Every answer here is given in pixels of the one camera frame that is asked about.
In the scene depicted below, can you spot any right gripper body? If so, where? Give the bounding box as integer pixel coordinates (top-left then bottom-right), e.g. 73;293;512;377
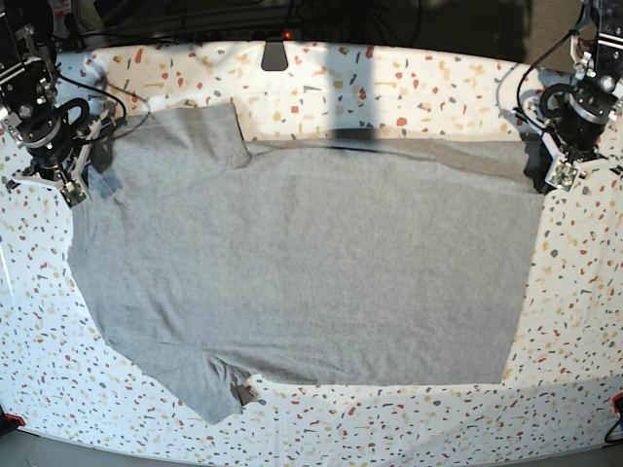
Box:
14;96;117;183

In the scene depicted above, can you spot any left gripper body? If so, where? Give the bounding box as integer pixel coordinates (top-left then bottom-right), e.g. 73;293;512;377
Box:
539;82;621;161

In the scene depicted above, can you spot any grey T-shirt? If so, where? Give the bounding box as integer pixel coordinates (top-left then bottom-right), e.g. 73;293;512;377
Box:
68;105;543;423

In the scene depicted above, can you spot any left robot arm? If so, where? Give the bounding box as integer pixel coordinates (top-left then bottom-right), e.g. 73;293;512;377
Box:
514;1;622;195

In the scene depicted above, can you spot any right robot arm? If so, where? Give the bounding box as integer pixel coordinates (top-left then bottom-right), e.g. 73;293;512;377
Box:
1;1;128;207

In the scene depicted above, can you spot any terrazzo pattern table cover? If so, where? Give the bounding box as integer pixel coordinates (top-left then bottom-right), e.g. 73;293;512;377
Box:
1;42;622;466

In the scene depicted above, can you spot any red corner clamp right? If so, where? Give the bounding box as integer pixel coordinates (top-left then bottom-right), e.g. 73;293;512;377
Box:
610;393;623;417

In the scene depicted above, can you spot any red corner clamp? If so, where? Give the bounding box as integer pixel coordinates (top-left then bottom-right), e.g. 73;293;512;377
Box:
0;413;25;433
610;393;623;417

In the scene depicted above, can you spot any red corner clamp left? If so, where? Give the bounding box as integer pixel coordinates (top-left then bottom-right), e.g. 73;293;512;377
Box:
0;413;25;433

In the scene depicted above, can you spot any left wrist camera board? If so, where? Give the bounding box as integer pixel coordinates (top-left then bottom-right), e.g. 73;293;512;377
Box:
545;161;580;192

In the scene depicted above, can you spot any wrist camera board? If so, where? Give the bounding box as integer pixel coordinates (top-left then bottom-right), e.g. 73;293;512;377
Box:
545;161;580;192
60;180;89;208

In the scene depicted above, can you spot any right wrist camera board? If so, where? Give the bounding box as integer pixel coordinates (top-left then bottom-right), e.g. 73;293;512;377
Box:
60;180;89;208

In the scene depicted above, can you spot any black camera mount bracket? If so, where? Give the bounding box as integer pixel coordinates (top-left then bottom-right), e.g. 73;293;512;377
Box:
261;41;288;72

